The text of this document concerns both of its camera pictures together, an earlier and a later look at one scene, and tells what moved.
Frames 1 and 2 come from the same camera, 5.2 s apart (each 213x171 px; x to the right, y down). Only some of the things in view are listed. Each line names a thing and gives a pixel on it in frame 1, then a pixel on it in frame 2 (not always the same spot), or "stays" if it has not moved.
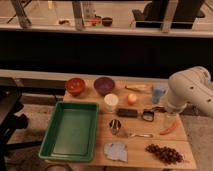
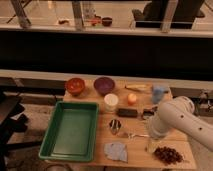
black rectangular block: (130, 113) stays
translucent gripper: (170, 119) to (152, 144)
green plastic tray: (72, 133) stays
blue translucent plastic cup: (158, 91) stays
